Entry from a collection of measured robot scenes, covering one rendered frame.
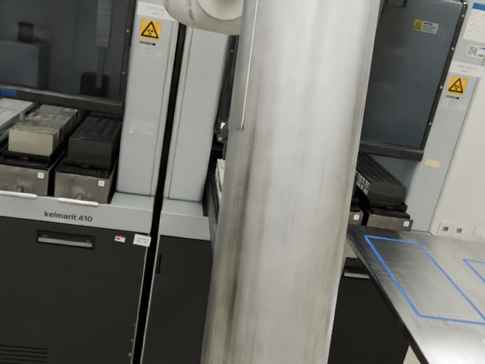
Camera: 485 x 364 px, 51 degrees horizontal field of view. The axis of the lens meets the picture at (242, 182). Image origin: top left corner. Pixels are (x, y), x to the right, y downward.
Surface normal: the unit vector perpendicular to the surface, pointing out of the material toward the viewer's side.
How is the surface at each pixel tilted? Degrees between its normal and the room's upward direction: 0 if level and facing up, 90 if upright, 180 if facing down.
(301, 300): 76
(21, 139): 90
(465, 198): 90
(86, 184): 90
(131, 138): 90
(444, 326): 0
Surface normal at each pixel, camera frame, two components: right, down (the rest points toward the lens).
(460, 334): 0.18, -0.93
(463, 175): 0.11, 0.33
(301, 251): 0.20, 0.11
